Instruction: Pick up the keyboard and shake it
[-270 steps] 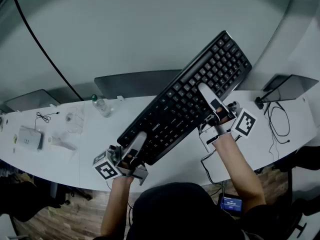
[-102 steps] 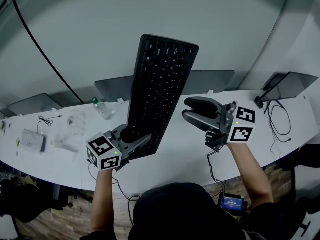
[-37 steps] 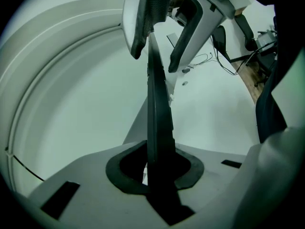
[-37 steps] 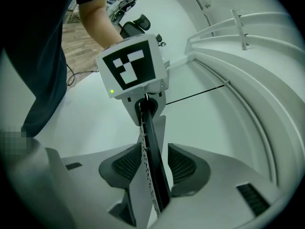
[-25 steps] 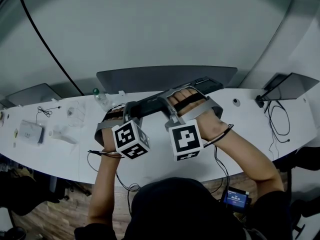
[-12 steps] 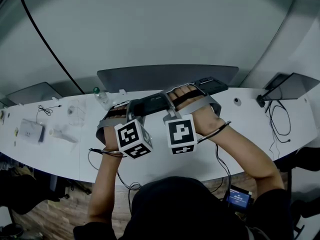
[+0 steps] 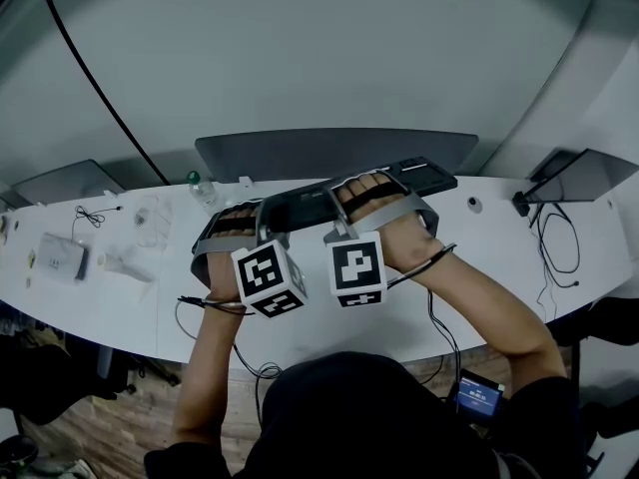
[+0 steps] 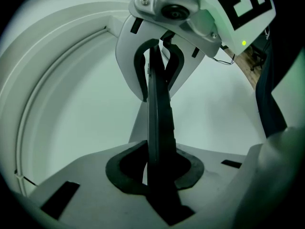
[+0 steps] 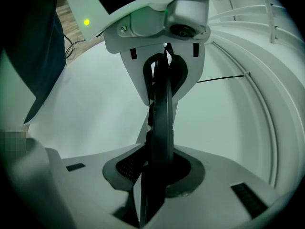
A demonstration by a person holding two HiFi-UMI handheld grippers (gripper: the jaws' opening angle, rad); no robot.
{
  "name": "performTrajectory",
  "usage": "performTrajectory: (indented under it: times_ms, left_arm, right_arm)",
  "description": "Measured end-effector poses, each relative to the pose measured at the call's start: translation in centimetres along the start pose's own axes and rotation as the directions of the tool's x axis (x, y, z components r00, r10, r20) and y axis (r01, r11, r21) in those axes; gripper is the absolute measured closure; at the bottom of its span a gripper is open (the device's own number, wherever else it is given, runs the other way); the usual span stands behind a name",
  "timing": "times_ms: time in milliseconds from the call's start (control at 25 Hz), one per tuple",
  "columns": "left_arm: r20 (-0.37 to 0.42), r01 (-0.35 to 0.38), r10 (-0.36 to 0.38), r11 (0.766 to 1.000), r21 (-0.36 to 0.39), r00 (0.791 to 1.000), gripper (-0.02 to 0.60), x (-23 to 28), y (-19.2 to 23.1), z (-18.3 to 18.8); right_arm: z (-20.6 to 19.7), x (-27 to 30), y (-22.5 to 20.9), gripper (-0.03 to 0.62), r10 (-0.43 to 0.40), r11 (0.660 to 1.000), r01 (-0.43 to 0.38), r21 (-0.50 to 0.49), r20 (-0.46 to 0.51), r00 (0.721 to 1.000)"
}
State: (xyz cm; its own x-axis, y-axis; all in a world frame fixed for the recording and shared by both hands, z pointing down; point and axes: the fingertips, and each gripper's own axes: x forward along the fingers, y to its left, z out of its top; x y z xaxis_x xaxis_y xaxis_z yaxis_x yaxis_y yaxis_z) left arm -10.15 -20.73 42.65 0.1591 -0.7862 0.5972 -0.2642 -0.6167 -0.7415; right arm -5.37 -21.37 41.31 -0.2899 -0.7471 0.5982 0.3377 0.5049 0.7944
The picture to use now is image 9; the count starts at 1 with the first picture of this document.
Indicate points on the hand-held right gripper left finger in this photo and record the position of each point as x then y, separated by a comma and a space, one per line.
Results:
95, 192

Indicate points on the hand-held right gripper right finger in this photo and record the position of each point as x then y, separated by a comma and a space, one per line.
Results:
214, 199

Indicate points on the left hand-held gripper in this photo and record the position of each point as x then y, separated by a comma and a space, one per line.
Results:
152, 15

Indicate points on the black keyboard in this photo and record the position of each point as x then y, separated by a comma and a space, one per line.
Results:
162, 128

